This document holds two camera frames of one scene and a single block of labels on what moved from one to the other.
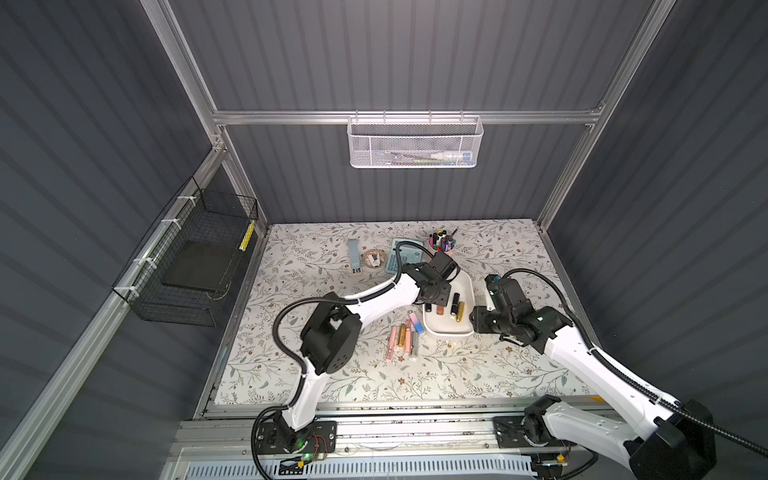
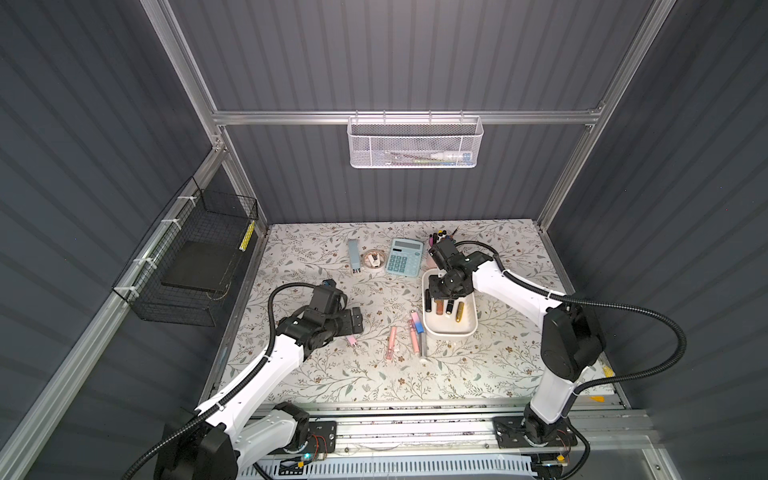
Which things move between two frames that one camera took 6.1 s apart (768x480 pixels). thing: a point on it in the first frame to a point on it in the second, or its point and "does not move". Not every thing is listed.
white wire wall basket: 415,142 does not move
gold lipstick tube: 460,311 does not move
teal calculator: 409,254 does not move
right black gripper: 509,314 to 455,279
